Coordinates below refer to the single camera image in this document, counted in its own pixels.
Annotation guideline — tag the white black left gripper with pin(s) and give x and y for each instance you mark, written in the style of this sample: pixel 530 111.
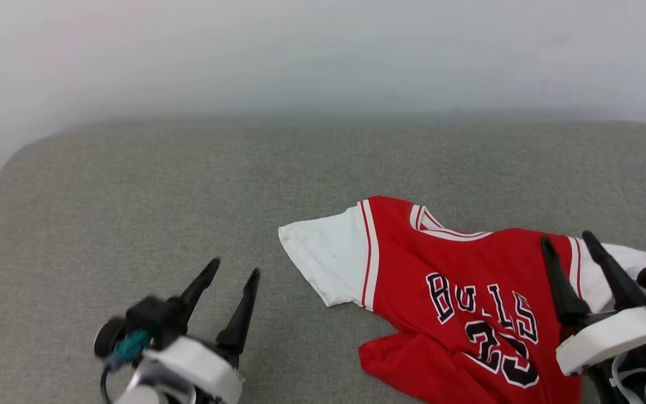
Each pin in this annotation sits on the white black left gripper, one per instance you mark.
pixel 199 365

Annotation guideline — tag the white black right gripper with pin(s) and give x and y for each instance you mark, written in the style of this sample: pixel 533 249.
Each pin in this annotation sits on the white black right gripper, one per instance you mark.
pixel 609 336

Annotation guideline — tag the red white Bulls basketball jersey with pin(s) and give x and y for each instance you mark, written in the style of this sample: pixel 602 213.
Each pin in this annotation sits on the red white Bulls basketball jersey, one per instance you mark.
pixel 441 252

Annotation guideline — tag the grey fabric sofa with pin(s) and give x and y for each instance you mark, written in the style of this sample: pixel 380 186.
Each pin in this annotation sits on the grey fabric sofa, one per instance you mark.
pixel 132 196

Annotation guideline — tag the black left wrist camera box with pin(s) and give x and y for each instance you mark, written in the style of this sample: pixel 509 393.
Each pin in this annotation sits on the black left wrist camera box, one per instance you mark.
pixel 152 317

